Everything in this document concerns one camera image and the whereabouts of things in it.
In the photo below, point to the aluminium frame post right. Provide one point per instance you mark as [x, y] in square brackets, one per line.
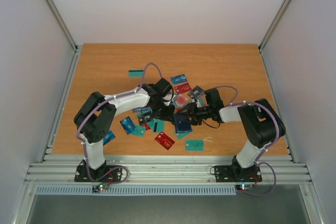
[279, 14]

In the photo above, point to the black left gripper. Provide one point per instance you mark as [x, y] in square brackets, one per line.
[168, 116]

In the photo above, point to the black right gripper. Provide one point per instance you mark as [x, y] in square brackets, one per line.
[194, 114]

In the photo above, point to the red card centre front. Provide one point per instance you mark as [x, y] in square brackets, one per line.
[164, 140]

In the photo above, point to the teal card with magnetic stripe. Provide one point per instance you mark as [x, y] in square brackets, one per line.
[135, 73]

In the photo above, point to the teal VIP card front right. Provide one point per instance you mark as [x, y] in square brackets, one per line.
[194, 145]

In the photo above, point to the red VIP card back right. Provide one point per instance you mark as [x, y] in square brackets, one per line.
[182, 88]

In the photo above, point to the grey slotted cable duct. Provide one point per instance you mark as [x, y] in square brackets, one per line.
[138, 190]

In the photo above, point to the dark blue card holder wallet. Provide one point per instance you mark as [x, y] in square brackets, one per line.
[180, 125]

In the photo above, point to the blue VIP card back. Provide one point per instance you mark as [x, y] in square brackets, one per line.
[179, 79]

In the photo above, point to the blue vip card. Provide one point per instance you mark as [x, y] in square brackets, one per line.
[179, 79]
[109, 137]

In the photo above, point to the aluminium frame post left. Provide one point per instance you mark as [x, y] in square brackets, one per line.
[55, 12]

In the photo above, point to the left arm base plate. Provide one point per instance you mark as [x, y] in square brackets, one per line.
[108, 173]

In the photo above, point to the black vip card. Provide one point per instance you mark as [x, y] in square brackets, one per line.
[196, 92]
[145, 118]

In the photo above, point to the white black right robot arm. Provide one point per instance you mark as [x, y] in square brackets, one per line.
[262, 125]

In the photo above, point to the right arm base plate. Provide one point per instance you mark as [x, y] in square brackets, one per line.
[231, 174]

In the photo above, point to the white red circle card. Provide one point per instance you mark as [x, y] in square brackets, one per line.
[180, 101]

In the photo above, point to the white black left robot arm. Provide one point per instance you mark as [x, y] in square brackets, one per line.
[94, 119]

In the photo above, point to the aluminium frame post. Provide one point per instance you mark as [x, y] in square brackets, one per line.
[279, 14]
[55, 12]

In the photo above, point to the blue VIP card far left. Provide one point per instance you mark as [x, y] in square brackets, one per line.
[109, 137]

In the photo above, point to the blue card left middle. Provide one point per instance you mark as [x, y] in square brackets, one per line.
[128, 125]

